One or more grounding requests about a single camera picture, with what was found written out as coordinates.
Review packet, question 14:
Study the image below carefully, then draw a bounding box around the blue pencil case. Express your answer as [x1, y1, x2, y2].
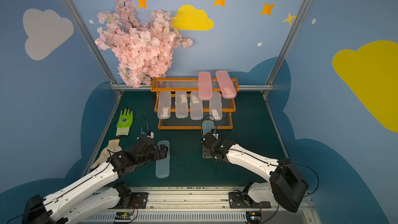
[202, 120, 216, 136]
[155, 140, 170, 178]

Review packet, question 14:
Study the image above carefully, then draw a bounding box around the clear pencil case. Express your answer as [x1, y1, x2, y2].
[209, 92, 223, 121]
[190, 91, 203, 120]
[157, 91, 172, 120]
[175, 91, 189, 119]

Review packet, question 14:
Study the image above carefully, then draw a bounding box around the pink pencil case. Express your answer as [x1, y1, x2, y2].
[216, 71, 237, 99]
[198, 72, 212, 101]

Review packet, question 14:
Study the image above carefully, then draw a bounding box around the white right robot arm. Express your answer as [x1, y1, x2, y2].
[201, 132, 309, 213]

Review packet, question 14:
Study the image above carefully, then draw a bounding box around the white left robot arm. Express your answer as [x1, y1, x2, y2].
[22, 136, 169, 224]

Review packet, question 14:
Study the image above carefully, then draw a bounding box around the orange three-tier shelf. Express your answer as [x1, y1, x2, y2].
[150, 78, 236, 130]

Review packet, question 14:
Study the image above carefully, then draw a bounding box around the white cotton glove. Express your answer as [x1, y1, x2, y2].
[90, 139, 122, 170]

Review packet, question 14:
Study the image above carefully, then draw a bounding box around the green work glove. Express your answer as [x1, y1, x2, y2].
[116, 108, 134, 136]

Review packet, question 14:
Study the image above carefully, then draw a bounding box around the left controller board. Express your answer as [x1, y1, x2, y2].
[114, 212, 134, 222]

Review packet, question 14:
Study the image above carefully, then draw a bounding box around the controller board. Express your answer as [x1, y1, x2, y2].
[114, 212, 134, 222]
[245, 212, 262, 224]

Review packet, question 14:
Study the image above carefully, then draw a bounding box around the right controller board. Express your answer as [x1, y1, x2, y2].
[245, 212, 262, 224]

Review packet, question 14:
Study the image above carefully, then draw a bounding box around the pink cherry blossom tree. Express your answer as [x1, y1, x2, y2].
[95, 0, 193, 88]

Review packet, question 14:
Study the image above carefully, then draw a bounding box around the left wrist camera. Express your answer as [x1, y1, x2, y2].
[143, 131, 154, 139]

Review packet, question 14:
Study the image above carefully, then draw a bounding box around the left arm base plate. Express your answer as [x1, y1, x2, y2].
[115, 192, 149, 209]

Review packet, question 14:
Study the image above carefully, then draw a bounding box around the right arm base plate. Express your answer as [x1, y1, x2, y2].
[228, 191, 272, 209]

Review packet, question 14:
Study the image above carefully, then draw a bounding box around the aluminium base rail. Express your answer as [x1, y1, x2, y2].
[82, 187, 321, 224]

